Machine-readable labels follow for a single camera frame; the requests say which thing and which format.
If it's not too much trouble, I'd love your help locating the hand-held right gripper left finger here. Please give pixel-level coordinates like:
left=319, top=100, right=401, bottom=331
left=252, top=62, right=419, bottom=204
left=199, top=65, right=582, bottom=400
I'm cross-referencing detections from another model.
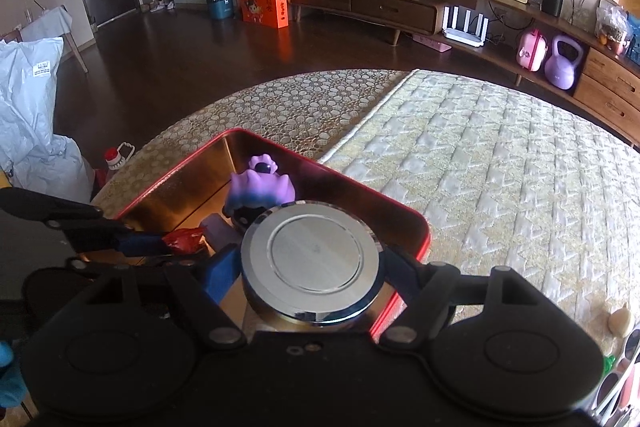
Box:
left=67, top=244, right=248, bottom=350

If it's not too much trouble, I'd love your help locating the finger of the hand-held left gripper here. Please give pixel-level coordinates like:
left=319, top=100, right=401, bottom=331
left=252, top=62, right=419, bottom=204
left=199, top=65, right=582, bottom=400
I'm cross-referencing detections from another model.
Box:
left=60, top=219, right=173, bottom=258
left=0, top=187, right=108, bottom=230

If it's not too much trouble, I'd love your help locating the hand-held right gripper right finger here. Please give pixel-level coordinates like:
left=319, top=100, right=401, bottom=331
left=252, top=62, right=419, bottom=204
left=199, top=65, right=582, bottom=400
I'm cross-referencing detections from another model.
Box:
left=379, top=247, right=541, bottom=348

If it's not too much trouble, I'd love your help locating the lavender small block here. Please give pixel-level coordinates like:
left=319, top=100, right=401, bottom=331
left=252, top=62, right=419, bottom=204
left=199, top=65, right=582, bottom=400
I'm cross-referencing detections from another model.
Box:
left=200, top=213, right=242, bottom=253

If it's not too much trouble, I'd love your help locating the red small item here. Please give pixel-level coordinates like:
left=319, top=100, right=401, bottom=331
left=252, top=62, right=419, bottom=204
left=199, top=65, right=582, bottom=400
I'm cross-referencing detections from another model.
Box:
left=162, top=227, right=206, bottom=254

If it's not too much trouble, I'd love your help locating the red tin box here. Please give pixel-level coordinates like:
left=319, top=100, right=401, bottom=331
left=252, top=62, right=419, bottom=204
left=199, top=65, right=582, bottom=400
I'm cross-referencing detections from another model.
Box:
left=117, top=128, right=432, bottom=343

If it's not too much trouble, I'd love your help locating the round silver metal tin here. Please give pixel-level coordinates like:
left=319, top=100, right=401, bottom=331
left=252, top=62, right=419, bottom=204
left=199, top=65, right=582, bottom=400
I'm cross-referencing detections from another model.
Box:
left=240, top=202, right=386, bottom=325

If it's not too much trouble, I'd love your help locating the purple blue figurine toy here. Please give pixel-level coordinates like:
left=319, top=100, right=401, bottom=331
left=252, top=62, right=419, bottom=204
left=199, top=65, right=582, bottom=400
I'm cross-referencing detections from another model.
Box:
left=223, top=153, right=297, bottom=228

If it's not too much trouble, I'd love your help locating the beige round ornament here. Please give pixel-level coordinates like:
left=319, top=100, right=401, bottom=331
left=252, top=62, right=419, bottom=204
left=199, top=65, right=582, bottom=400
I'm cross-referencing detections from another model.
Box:
left=609, top=304, right=635, bottom=338

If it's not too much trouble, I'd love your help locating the plastic bottle with red cap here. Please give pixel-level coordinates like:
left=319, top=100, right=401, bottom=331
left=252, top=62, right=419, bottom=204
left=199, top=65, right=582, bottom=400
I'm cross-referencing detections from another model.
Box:
left=102, top=143, right=136, bottom=180

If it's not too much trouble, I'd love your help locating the white plastic bag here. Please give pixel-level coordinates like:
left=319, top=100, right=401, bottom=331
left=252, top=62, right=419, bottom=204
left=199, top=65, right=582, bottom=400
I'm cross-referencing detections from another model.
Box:
left=0, top=37, right=96, bottom=202

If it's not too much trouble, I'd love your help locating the cream quilted table cloth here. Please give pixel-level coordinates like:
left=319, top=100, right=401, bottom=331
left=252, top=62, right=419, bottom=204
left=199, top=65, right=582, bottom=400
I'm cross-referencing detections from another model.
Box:
left=320, top=69, right=640, bottom=358

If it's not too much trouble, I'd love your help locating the lace patterned tablecloth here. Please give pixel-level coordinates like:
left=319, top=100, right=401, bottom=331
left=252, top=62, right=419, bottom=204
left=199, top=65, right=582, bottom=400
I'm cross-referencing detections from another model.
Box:
left=92, top=69, right=406, bottom=208

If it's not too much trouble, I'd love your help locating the white cloth covered table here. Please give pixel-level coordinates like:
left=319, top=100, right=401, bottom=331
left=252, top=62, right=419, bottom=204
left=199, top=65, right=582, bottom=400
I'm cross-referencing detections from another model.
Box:
left=0, top=4, right=88, bottom=72

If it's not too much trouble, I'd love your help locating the pink power strip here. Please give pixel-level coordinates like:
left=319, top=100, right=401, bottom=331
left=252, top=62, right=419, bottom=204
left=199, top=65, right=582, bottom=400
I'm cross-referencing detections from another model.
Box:
left=412, top=34, right=453, bottom=52

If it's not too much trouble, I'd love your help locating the blue trash bin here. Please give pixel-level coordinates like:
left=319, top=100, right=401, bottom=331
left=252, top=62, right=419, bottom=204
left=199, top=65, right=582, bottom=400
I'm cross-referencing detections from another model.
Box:
left=204, top=0, right=236, bottom=20

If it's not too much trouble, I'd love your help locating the white router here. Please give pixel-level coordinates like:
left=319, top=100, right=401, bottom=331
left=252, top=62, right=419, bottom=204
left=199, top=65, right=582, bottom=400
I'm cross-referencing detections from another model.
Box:
left=442, top=5, right=488, bottom=46

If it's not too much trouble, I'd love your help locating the pink toy case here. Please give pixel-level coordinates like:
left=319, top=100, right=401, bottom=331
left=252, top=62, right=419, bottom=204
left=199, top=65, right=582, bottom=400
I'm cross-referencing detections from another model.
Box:
left=516, top=28, right=548, bottom=72

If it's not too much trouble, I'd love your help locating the purple kettlebell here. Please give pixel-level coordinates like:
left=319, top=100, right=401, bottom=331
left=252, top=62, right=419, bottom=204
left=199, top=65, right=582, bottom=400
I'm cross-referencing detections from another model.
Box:
left=544, top=34, right=585, bottom=88

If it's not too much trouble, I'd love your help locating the orange gift box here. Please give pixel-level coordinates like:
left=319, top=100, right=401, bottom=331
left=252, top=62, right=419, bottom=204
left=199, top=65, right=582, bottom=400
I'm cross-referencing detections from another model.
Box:
left=239, top=0, right=290, bottom=29

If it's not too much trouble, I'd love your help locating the wooden media cabinet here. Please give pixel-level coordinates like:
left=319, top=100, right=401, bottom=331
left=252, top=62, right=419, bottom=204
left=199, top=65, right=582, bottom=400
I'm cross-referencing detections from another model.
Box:
left=286, top=0, right=640, bottom=135

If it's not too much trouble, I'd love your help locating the clear plastic bag of fruit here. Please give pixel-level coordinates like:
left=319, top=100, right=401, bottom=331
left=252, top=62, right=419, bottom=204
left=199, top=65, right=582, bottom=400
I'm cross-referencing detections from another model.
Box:
left=596, top=2, right=631, bottom=58

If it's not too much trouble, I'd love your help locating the white curved board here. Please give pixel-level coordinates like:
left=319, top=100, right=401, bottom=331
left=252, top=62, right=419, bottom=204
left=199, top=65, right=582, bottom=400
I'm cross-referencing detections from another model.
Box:
left=570, top=0, right=621, bottom=32

